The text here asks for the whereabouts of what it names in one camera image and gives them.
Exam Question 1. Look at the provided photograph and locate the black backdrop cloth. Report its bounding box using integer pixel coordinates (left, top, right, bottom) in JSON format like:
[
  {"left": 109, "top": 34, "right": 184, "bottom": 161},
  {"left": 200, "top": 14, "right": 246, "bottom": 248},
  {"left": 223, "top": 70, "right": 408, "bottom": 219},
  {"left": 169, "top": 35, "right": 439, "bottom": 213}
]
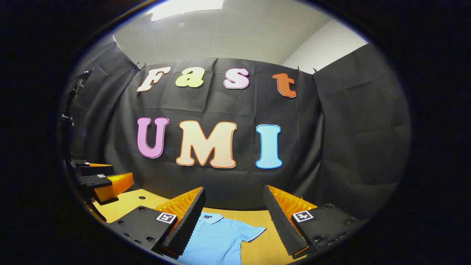
[{"left": 68, "top": 37, "right": 411, "bottom": 221}]

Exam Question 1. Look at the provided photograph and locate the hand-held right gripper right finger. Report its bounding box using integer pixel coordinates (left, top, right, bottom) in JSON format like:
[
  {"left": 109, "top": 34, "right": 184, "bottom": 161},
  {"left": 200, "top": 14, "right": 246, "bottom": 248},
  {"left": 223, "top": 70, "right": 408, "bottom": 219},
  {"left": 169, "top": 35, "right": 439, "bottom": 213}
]
[{"left": 263, "top": 185, "right": 365, "bottom": 257}]

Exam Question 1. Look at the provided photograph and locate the light blue polo T-shirt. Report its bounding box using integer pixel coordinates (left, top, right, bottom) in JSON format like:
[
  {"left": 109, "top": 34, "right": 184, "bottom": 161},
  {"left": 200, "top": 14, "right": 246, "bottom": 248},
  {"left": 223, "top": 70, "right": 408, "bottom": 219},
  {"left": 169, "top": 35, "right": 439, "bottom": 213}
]
[{"left": 177, "top": 212, "right": 266, "bottom": 265}]

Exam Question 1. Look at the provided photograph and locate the white ceiling light panel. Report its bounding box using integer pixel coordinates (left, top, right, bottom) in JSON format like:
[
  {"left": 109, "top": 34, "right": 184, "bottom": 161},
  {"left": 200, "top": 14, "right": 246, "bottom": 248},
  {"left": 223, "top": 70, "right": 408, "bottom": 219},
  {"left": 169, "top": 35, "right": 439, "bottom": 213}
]
[{"left": 151, "top": 0, "right": 225, "bottom": 22}]

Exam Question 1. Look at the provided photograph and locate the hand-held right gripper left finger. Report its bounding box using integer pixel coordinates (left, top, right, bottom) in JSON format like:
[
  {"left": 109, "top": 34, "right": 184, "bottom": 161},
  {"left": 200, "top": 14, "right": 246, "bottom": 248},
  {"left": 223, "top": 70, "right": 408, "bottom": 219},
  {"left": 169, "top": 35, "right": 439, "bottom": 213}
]
[{"left": 110, "top": 187, "right": 206, "bottom": 259}]

